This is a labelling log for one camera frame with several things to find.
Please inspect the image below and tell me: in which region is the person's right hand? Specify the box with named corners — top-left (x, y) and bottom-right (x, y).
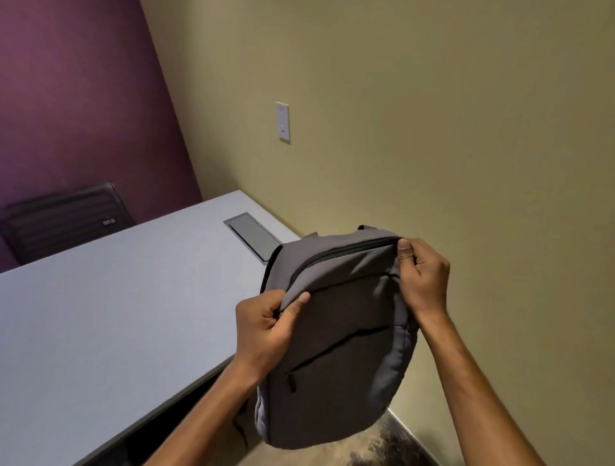
top-left (397, 237), bottom-right (451, 321)

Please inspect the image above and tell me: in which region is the person's left hand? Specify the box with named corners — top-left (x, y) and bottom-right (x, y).
top-left (235, 289), bottom-right (311, 375)

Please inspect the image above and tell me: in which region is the grey backpack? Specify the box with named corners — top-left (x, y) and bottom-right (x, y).
top-left (254, 224), bottom-right (420, 450)

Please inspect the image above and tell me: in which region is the person's right forearm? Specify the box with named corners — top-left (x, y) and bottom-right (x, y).
top-left (417, 307), bottom-right (546, 466)

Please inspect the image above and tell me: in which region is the person's left forearm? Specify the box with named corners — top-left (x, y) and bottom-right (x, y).
top-left (145, 356), bottom-right (262, 466)

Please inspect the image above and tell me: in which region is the white table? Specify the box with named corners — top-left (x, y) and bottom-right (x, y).
top-left (0, 189), bottom-right (302, 466)

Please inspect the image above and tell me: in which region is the black office chair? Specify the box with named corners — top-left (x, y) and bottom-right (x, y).
top-left (0, 181), bottom-right (136, 266)

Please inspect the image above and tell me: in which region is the grey table cable hatch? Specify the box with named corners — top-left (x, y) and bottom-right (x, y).
top-left (223, 212), bottom-right (283, 266)

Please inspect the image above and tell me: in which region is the white wall switch plate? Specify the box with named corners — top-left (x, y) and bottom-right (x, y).
top-left (275, 101), bottom-right (291, 145)

